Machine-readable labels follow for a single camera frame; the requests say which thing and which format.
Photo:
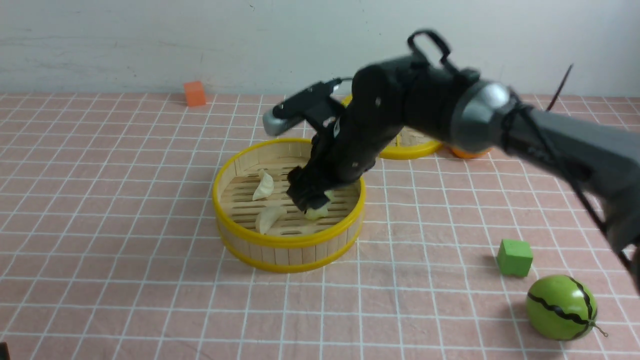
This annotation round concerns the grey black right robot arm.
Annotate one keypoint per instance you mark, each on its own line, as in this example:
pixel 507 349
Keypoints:
pixel 425 92

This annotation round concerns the orange yellow toy pear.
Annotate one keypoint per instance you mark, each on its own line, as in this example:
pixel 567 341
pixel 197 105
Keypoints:
pixel 465 155

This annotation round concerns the green foam cube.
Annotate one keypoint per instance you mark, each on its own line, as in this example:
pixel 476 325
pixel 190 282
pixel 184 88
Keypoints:
pixel 515 258

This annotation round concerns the orange foam cube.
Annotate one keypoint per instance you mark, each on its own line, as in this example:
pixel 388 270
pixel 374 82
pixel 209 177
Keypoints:
pixel 195 94

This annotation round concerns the pale dumpling in steamer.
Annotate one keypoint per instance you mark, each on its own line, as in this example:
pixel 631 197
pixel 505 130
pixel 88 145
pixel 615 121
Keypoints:
pixel 265 187

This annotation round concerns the green toy watermelon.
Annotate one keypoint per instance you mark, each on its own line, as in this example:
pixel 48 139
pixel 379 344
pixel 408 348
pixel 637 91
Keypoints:
pixel 561 308

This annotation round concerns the woven steamer lid yellow rim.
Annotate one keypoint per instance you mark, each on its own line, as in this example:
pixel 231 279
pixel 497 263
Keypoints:
pixel 410 144

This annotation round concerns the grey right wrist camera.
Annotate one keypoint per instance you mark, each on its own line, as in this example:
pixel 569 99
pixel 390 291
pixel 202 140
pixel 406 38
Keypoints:
pixel 313 104

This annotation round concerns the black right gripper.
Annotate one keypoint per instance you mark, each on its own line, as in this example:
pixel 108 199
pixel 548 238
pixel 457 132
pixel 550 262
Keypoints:
pixel 340 155

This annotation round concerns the bamboo steamer tray yellow rim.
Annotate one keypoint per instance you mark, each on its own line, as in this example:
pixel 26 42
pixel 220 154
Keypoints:
pixel 294 243

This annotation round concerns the pale dumpling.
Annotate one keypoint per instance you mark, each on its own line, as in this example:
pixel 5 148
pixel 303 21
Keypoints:
pixel 322 212
pixel 265 187
pixel 267 217

